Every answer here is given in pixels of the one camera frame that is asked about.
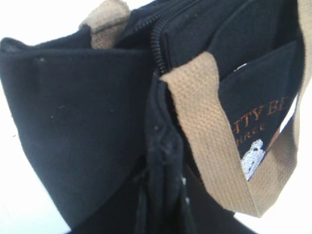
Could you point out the black canvas tote bag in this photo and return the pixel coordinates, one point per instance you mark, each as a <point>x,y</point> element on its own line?
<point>166,119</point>

